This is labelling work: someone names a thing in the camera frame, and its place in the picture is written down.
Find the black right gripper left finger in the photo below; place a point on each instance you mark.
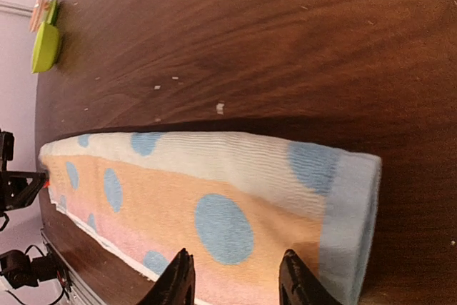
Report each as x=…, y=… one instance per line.
x=176, y=285

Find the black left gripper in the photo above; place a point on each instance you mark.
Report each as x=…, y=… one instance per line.
x=18, y=188

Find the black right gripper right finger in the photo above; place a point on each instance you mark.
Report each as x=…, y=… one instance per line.
x=298, y=285

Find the blue patchwork towel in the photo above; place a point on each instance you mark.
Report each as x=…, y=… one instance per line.
x=236, y=201

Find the lime green bowl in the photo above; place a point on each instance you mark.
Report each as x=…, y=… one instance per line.
x=46, y=48

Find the lime green plate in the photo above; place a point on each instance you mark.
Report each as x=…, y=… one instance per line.
x=53, y=12

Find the red patterned small bowl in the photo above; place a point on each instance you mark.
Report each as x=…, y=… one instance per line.
x=39, y=14

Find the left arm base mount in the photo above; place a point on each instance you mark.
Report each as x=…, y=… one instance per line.
x=18, y=269

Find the aluminium front rail base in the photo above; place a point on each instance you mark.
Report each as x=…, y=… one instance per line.
x=78, y=290

